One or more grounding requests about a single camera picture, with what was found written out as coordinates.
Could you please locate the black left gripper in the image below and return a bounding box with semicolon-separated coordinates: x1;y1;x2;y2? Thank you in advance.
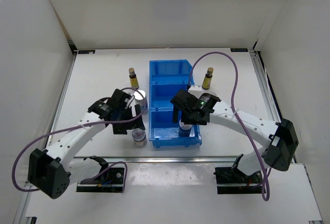
112;104;145;134

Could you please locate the short silver-lid jar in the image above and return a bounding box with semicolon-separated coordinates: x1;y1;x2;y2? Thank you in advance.
132;128;147;147

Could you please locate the short red-label jar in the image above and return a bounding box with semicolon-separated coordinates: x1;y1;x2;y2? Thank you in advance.
178;120;193;137

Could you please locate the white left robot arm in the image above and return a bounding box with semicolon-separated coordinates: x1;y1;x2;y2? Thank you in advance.
28;88;146;199

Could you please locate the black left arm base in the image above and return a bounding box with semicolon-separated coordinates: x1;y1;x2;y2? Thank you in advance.
76;162;128;193

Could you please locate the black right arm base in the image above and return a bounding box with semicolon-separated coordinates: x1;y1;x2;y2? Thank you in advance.
213;154;262;195

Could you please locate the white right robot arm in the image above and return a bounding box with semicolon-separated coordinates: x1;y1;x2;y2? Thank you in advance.
170;90;299;183

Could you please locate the left white blue tall jar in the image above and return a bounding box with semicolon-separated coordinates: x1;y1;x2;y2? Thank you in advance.
134;90;149;115

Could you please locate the blue plastic divided bin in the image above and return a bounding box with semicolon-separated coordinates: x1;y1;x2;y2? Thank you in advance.
148;60;202;148

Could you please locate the right brown yellow-label bottle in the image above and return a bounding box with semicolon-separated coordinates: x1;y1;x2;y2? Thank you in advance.
202;67;213;90

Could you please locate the brown yellow-label bottle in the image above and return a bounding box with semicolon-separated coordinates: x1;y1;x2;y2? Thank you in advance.
202;67;213;90
128;67;139;89

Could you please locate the left brown yellow-label bottle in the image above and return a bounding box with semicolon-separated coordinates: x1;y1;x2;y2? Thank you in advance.
128;67;139;89

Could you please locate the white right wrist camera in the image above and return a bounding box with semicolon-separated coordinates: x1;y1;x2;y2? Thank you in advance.
187;85;203;98

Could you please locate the front aluminium frame rail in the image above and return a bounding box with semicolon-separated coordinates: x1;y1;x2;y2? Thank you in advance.
104;157;236;163

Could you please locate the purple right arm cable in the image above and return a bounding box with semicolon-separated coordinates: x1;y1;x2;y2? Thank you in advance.
189;51;272;202

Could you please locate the left aluminium frame rail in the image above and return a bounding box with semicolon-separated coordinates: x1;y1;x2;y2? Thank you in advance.
13;39;77;223

